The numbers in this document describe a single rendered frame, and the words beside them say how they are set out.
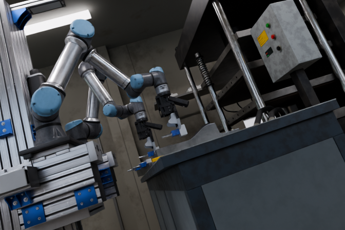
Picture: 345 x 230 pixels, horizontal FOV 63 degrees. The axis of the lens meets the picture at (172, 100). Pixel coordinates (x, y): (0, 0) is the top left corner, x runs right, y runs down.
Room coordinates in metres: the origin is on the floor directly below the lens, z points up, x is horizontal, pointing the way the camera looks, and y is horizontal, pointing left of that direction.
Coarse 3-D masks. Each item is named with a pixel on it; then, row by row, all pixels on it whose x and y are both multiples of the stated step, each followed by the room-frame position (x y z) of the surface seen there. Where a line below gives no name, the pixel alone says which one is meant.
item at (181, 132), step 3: (183, 126) 1.44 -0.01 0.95; (177, 129) 1.44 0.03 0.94; (180, 129) 1.44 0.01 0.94; (183, 129) 1.44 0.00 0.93; (171, 132) 1.44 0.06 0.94; (174, 132) 1.43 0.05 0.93; (177, 132) 1.44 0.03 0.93; (180, 132) 1.44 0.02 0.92; (183, 132) 1.44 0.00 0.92; (186, 132) 1.44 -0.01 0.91; (165, 135) 1.44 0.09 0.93; (168, 135) 1.44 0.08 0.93; (171, 135) 1.45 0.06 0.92; (174, 135) 1.43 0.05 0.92; (177, 135) 1.46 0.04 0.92; (180, 135) 1.45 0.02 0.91; (183, 135) 1.44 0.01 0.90; (162, 138) 1.44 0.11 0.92
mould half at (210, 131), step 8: (208, 128) 1.60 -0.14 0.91; (216, 128) 1.61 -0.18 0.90; (200, 136) 1.59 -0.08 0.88; (208, 136) 1.60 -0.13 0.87; (216, 136) 1.61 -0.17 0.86; (176, 144) 1.56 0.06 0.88; (184, 144) 1.57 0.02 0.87; (192, 144) 1.58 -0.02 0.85; (160, 152) 1.53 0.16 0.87; (168, 152) 1.54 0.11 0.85
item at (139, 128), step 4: (140, 120) 1.68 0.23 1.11; (144, 120) 1.69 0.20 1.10; (136, 124) 1.70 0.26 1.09; (140, 124) 1.70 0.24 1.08; (144, 124) 1.70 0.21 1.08; (136, 128) 1.72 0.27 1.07; (140, 128) 1.69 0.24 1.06; (144, 128) 1.68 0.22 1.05; (148, 128) 1.68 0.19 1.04; (140, 132) 1.68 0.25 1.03; (144, 132) 1.68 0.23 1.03; (148, 132) 1.68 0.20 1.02; (140, 136) 1.68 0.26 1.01; (144, 136) 1.68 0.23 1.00; (148, 136) 1.69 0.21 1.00
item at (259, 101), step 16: (304, 0) 1.98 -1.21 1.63; (224, 16) 1.82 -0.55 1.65; (304, 16) 2.02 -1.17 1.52; (224, 32) 1.85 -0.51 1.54; (320, 32) 1.98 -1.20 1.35; (240, 48) 1.83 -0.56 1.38; (240, 64) 1.83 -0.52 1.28; (336, 64) 1.98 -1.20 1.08; (192, 80) 2.95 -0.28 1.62; (256, 96) 1.82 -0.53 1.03
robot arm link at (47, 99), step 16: (80, 32) 1.21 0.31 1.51; (64, 48) 1.21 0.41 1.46; (80, 48) 1.24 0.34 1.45; (64, 64) 1.18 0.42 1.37; (48, 80) 1.16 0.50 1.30; (64, 80) 1.18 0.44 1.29; (32, 96) 1.09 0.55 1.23; (48, 96) 1.11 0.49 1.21; (64, 96) 1.19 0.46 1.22; (32, 112) 1.18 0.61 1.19; (48, 112) 1.12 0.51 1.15
